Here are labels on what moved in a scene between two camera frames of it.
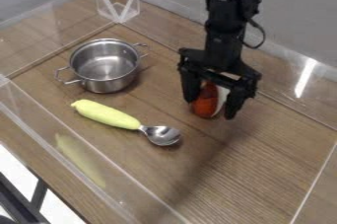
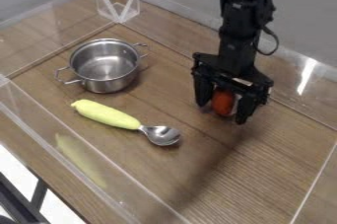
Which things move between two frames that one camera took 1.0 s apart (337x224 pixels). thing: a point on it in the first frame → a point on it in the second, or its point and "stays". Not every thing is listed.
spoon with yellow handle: [161, 135] stays
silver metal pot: [103, 64] stays
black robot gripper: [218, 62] → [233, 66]
